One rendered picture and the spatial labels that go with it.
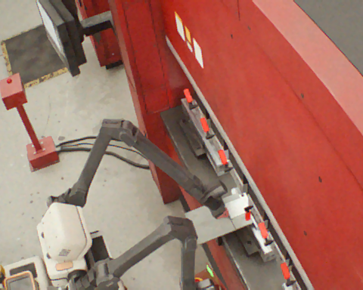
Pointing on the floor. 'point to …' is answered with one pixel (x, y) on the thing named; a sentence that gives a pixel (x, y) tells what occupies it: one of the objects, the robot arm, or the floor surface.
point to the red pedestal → (40, 155)
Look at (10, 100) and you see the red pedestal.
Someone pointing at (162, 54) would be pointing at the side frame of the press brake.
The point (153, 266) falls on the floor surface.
